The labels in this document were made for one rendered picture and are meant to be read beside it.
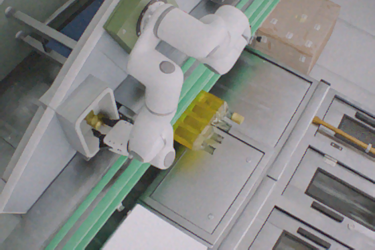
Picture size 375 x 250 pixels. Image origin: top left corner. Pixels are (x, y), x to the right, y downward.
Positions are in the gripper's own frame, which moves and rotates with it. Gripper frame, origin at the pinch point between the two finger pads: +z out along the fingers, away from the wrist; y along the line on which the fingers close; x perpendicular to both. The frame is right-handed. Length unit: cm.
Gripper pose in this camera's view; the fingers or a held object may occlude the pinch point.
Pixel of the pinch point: (102, 127)
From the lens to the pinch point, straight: 139.3
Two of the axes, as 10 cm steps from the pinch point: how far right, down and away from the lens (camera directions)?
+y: 5.5, -6.8, 4.9
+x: -2.0, -6.7, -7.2
